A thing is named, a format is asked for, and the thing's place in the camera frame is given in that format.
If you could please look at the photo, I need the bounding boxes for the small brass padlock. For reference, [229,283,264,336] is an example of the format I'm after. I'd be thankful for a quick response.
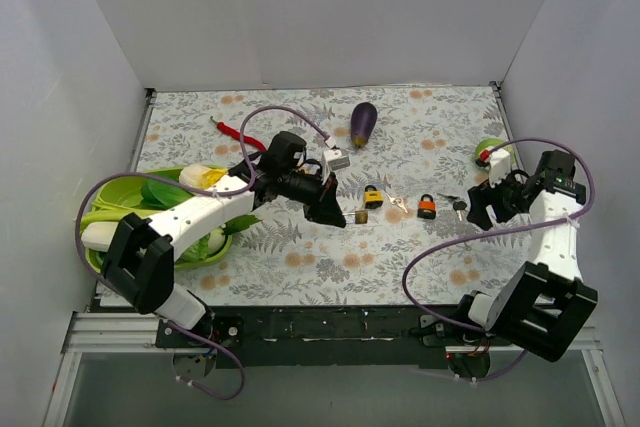
[344,210,369,225]

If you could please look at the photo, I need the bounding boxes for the yellow padlock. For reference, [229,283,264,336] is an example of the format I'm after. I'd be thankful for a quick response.
[364,185,384,209]

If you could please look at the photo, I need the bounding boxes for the orange padlock black keys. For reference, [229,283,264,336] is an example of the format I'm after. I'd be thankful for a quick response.
[438,193,468,221]

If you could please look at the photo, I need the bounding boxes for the yellow padlock keys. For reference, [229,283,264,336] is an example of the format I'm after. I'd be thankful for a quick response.
[387,195,408,214]

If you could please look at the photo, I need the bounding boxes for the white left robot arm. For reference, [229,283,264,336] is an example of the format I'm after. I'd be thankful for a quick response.
[101,131,350,347]

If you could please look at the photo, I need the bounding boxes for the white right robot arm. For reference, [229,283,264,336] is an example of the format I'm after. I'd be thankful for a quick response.
[452,148,598,362]

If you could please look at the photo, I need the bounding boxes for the red chili pepper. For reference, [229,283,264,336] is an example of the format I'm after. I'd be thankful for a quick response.
[209,117,266,151]

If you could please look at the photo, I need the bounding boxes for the purple eggplant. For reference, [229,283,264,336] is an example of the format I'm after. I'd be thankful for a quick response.
[350,102,378,148]

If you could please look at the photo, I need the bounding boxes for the green lettuce leaf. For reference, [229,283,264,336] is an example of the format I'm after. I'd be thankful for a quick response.
[179,215,260,263]

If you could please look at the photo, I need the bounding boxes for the green tray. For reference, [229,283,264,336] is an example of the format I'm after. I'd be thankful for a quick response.
[80,167,232,271]

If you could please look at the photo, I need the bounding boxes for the green bok choy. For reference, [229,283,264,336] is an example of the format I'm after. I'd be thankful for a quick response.
[76,176,194,248]

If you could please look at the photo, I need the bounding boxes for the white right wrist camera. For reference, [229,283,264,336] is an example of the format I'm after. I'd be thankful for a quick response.
[478,148,512,187]

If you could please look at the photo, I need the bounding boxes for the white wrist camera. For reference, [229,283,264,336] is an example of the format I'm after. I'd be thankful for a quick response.
[322,148,350,172]
[478,148,512,187]

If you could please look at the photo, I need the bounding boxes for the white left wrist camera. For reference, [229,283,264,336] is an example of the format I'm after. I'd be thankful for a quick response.
[322,148,350,172]

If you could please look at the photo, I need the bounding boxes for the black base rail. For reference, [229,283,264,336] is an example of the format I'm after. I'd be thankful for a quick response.
[154,301,521,371]

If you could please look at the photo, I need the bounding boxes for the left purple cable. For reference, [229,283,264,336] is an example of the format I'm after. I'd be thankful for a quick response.
[73,105,333,402]

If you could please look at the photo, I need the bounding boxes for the aluminium frame rail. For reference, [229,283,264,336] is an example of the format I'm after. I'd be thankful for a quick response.
[62,313,602,354]

